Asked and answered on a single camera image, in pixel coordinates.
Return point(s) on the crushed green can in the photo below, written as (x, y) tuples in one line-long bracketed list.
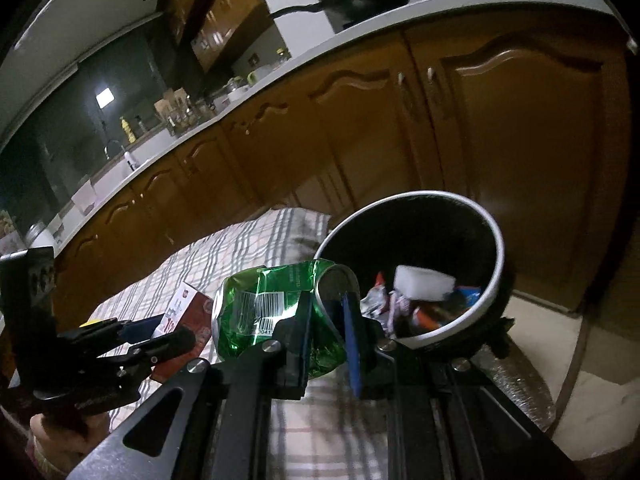
[(260, 285)]

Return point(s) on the red white wrapper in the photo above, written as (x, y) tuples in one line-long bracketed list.
[(380, 302)]

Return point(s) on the chrome faucet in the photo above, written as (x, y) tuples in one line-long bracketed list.
[(114, 146)]

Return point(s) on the red and white box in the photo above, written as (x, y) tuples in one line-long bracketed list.
[(192, 310)]

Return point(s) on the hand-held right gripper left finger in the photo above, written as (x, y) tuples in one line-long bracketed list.
[(303, 340)]

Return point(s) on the wooden wall cabinet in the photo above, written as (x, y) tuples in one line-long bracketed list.
[(225, 15)]

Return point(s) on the yellow object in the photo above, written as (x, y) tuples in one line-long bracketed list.
[(97, 323)]

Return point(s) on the row of condiment jars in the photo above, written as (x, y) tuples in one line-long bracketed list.
[(185, 110)]

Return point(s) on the orange and blue snack packet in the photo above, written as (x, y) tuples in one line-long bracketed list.
[(430, 317)]

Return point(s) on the crinkled plastic sheet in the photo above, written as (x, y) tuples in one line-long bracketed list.
[(515, 385)]

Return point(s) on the dark kitchen window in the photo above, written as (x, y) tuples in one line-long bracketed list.
[(75, 125)]

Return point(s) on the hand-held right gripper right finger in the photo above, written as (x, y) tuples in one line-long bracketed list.
[(352, 350)]

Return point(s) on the person's left hand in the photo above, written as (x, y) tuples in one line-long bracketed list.
[(70, 442)]

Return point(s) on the yellow dish soap bottle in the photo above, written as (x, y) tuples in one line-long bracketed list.
[(128, 130)]

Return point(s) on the white trash bin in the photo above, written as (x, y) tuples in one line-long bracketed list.
[(415, 230)]

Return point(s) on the wooden kitchen cabinet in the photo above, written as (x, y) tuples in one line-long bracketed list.
[(500, 135)]

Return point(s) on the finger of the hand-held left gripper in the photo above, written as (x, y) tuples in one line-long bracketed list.
[(170, 342), (145, 327)]

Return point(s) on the plaid blanket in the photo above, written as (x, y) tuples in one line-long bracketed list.
[(325, 435)]

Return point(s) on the person's left forearm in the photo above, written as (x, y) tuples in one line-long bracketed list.
[(42, 464)]

